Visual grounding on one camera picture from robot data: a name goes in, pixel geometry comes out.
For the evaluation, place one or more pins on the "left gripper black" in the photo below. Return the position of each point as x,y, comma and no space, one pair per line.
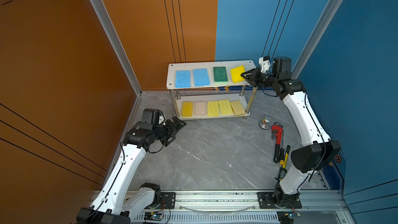
169,129

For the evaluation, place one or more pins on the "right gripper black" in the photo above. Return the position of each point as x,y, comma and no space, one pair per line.
256,76

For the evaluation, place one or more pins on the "small thick yellow sponge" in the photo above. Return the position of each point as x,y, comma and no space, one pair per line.
236,74

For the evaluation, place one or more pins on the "long yellow foam sponge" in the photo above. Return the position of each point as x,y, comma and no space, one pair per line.
187,109

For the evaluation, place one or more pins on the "green scouring pad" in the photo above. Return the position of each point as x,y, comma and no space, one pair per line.
220,75

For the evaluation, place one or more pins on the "cream yellow sponge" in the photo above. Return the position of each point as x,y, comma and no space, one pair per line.
237,108

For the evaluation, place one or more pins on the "pale pink sponge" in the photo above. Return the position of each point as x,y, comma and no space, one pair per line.
200,108

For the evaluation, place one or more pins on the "yellow porous sponge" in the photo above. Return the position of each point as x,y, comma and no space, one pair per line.
212,109
225,107

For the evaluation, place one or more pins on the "blue sponge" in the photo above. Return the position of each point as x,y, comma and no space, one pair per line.
201,77
183,79

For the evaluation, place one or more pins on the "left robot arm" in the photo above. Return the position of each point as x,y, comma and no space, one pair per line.
109,207

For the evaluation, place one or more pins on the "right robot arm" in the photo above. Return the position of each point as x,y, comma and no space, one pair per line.
318,148

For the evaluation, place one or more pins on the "white two-tier shelf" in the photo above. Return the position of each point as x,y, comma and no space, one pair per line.
208,90

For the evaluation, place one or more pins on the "round metal foot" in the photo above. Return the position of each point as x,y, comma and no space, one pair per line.
264,123

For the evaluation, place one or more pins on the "red pipe wrench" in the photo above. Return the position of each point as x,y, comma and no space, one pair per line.
277,133

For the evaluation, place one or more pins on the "left circuit board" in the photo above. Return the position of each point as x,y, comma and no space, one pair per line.
153,217

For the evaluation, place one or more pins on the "circuit board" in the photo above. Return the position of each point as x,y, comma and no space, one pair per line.
288,217
153,217

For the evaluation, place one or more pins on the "yellow black screwdriver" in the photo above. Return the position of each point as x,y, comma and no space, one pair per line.
283,162

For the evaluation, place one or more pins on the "right circuit board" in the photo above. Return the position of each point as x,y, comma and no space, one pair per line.
288,217

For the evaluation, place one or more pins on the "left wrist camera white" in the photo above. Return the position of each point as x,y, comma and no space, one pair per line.
161,119

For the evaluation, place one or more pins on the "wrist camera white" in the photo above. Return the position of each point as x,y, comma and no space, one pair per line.
161,119
265,64

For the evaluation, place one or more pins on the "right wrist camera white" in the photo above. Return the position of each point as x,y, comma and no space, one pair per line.
265,64

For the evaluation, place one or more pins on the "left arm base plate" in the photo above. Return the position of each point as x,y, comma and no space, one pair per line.
163,199

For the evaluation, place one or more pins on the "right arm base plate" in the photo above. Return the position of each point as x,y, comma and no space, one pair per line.
269,200

